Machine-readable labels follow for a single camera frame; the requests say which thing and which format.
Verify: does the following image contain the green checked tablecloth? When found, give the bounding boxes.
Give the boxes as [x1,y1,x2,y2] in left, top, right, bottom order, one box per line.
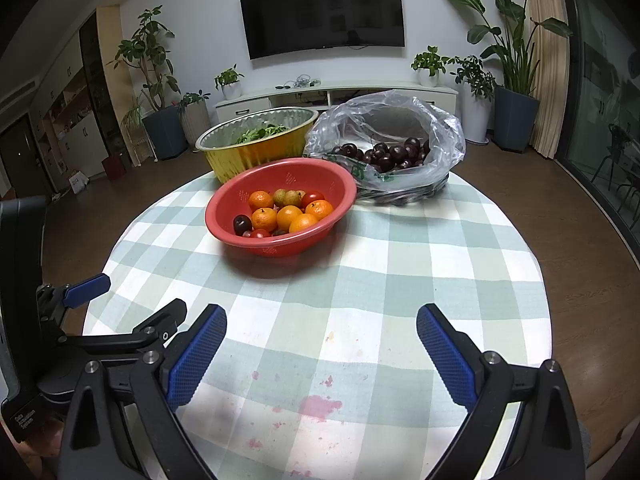
[82,167,553,480]

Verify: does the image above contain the leafy greens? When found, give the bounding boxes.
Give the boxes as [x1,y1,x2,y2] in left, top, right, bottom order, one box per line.
[234,122,288,145]

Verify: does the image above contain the red plastic bowl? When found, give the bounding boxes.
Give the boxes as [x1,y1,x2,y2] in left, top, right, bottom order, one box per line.
[205,157,358,258]

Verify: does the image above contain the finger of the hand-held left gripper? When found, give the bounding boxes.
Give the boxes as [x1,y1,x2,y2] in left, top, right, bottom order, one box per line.
[57,298,188,351]
[36,273,112,328]

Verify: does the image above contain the tall leafy plant dark pot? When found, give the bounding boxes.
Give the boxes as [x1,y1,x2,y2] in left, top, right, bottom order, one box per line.
[106,6,188,162]

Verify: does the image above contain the bushy plant tall white pot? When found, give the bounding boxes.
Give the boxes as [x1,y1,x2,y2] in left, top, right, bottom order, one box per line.
[447,55,497,143]

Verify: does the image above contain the beige curtain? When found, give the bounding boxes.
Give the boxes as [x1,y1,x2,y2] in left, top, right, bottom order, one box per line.
[522,0,571,161]

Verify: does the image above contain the white television cabinet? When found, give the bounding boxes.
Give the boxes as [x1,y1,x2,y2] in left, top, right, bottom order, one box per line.
[215,82,459,123]

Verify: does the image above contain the pile of dark cherries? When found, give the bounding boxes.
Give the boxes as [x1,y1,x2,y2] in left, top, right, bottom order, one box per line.
[331,136,432,173]

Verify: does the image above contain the broad-leaf plant dark pot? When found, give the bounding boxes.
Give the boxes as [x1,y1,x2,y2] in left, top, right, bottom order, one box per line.
[435,0,573,153]

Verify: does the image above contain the clear plastic bag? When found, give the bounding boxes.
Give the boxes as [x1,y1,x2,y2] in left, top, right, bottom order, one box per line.
[304,90,467,196]

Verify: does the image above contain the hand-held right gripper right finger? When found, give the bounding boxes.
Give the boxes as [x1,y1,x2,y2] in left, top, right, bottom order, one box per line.
[416,303,586,480]

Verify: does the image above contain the glass sliding door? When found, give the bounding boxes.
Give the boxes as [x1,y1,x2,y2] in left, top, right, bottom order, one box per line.
[557,0,640,251]

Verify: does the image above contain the white cardboard box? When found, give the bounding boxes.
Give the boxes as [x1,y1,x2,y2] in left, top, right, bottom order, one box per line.
[66,170,91,195]

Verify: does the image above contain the red bin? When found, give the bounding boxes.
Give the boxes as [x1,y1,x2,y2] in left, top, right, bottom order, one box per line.
[101,152,128,182]

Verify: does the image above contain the white wire plant stand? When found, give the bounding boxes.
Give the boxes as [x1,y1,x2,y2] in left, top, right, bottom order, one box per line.
[121,95,155,165]

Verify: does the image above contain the black wall television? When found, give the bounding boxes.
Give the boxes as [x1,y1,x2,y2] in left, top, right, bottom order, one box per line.
[238,0,406,61]

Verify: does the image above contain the small mandarin orange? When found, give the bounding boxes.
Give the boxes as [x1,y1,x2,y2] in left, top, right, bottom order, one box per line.
[251,207,278,232]

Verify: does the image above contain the small plant round white pot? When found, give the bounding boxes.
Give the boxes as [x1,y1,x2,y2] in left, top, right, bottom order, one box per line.
[411,45,451,87]
[214,64,246,101]

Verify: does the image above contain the dark metal chair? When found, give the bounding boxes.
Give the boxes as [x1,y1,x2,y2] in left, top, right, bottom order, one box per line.
[592,122,640,206]

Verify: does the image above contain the large orange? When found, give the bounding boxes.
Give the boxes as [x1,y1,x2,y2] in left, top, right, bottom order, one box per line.
[289,213,319,235]

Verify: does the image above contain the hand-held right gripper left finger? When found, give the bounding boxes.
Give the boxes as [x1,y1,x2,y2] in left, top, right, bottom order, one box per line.
[59,304,228,480]

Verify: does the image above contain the yellow foil bowl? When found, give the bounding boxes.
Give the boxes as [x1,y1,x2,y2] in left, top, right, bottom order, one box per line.
[195,106,320,185]

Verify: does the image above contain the small plant ribbed white pot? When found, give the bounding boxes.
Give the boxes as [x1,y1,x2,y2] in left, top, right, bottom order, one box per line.
[172,90,212,146]

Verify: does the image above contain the tangle of cables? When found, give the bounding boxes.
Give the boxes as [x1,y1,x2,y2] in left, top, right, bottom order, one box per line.
[275,75,322,91]

